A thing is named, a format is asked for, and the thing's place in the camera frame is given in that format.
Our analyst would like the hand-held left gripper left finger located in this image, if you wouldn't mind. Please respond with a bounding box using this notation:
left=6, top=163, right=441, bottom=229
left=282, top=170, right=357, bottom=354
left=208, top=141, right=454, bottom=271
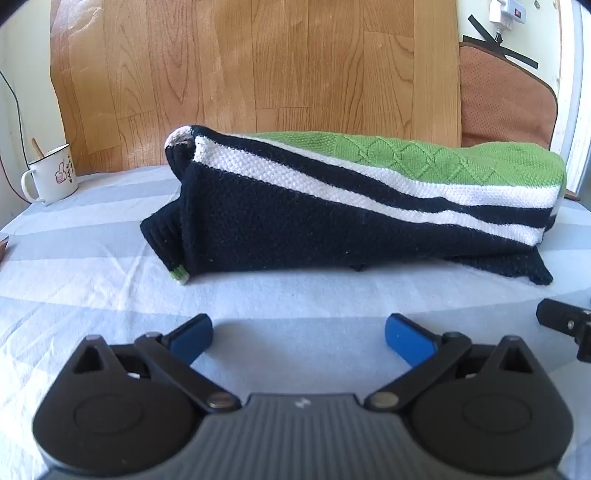
left=69, top=313, right=242, bottom=412

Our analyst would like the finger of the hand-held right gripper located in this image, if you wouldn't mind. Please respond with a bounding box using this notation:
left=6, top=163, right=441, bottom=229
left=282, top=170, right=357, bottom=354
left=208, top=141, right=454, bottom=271
left=536, top=298, right=591, bottom=363

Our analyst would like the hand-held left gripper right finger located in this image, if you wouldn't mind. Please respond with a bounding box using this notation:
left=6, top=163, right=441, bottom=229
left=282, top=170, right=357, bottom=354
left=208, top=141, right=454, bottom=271
left=364, top=312, right=537, bottom=412

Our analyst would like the green navy white knit sweater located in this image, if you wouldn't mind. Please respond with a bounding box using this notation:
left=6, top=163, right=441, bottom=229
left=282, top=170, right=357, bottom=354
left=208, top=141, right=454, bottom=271
left=141, top=124, right=568, bottom=287

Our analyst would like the light blue striped bedsheet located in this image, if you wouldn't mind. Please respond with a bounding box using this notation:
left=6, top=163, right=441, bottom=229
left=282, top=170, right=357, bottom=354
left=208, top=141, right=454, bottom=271
left=0, top=164, right=591, bottom=480

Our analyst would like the white enamel mug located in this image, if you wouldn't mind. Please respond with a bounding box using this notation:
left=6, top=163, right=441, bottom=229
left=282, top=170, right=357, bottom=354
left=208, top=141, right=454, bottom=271
left=21, top=143, right=79, bottom=207

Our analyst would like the brown perforated cushion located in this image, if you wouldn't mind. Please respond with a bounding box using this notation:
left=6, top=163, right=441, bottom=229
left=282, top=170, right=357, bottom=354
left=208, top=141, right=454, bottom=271
left=458, top=41, right=559, bottom=151

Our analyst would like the wood-grain vinyl sheet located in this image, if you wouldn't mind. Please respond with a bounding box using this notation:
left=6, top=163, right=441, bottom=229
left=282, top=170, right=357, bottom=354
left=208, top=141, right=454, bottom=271
left=48, top=0, right=462, bottom=177

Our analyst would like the black tape strip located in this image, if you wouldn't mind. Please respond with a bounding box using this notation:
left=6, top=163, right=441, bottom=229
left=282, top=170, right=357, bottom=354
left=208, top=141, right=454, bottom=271
left=462, top=33, right=503, bottom=47
left=467, top=14, right=540, bottom=71

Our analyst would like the white power adapter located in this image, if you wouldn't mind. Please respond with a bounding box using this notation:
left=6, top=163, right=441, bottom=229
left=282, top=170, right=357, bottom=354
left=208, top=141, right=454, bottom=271
left=488, top=0, right=530, bottom=34

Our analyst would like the white window frame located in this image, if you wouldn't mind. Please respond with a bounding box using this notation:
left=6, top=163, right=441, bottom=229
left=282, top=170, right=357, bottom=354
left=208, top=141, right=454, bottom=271
left=553, top=0, right=586, bottom=195

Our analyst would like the thin wall cable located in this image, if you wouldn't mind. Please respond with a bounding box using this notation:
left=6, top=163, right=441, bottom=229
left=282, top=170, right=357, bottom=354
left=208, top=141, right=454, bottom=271
left=0, top=69, right=29, bottom=164

